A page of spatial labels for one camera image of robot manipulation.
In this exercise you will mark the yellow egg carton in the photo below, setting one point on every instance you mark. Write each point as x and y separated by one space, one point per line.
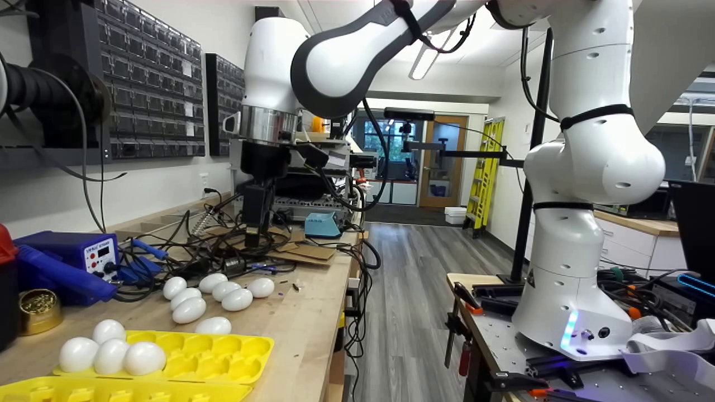
212 354

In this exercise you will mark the blue desoldering tool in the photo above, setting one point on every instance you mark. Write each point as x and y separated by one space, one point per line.
142 262

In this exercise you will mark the wooden door with window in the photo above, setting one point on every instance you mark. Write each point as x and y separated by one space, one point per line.
444 162

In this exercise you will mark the small wall parts drawer cabinet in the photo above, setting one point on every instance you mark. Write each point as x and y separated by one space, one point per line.
223 106

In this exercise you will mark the camera on mount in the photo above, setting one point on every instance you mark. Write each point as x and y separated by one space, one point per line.
410 114

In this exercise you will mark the black clamp with orange trigger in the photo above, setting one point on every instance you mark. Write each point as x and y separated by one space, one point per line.
466 296

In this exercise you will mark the black container with red lid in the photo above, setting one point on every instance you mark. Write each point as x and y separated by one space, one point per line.
6 290

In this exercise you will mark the white cabinet with wooden top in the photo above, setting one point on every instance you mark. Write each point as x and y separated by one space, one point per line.
637 240

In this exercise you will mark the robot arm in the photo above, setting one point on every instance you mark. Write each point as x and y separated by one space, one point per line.
586 167

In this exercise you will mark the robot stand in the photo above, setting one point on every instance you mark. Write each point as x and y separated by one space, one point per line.
497 340

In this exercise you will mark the white egg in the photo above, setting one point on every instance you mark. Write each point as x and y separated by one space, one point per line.
110 357
78 354
144 358
189 311
185 296
237 300
213 326
174 287
109 329
213 282
261 287
225 290

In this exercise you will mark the ceiling light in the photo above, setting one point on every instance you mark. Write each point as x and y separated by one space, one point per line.
430 53

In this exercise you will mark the small teal device box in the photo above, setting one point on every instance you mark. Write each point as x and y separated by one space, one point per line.
322 225

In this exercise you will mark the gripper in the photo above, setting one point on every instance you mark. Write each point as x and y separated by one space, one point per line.
263 162

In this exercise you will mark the stack of electronic equipment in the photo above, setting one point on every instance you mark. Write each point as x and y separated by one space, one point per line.
313 192

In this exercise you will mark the black laptop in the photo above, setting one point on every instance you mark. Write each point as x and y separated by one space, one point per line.
695 229

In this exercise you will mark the large wall parts drawer cabinet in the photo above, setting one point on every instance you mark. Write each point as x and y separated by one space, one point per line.
151 84

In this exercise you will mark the pieces of brown cardboard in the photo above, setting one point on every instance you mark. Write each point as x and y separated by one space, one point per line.
304 252

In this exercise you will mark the yellow ladder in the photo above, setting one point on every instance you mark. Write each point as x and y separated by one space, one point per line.
483 178

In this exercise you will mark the wall socket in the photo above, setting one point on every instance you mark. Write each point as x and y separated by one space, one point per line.
204 185

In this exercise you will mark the brass tip cleaner tin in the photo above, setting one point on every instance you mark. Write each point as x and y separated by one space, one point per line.
39 312

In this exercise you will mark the blue soldering station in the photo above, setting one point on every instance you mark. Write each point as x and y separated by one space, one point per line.
67 262

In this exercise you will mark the window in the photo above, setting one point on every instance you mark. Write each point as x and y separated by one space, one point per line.
391 142

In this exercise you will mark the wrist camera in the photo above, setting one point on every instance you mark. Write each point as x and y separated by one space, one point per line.
313 154

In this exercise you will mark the white plastic sheet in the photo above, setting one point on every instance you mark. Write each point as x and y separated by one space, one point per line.
676 357

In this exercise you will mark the white bin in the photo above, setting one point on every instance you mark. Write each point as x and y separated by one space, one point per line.
455 215

